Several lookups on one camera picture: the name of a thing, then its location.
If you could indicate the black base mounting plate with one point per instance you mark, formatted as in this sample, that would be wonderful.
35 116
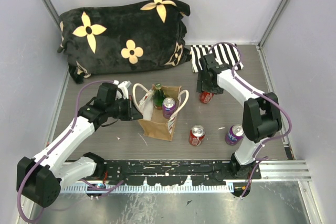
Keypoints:
170 172

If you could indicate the purple Fanta can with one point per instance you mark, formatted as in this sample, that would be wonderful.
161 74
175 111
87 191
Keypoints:
168 107
234 135

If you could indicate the red Coca-Cola can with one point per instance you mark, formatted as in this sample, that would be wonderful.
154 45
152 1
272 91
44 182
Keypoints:
197 134
205 97

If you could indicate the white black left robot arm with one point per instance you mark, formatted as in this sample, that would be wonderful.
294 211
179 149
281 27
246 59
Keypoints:
87 119

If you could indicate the black white striped cloth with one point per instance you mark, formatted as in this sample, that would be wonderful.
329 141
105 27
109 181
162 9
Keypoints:
223 53

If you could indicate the green glass bottle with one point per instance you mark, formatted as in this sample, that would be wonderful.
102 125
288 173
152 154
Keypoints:
158 96

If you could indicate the aluminium front rail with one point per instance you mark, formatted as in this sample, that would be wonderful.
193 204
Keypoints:
73 171

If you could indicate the watermelon print jute bag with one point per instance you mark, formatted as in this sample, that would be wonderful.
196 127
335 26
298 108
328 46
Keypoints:
154 124

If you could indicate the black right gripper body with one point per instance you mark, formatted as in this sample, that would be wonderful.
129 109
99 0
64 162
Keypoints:
203 85

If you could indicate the black floral plush blanket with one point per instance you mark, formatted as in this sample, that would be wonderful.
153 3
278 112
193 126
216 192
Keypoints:
139 37

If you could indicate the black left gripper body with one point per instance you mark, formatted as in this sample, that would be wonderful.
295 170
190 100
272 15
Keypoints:
122 109

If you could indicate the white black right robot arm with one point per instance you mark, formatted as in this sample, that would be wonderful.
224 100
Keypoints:
261 113

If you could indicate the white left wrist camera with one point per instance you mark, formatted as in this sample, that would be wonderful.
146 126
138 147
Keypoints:
123 89

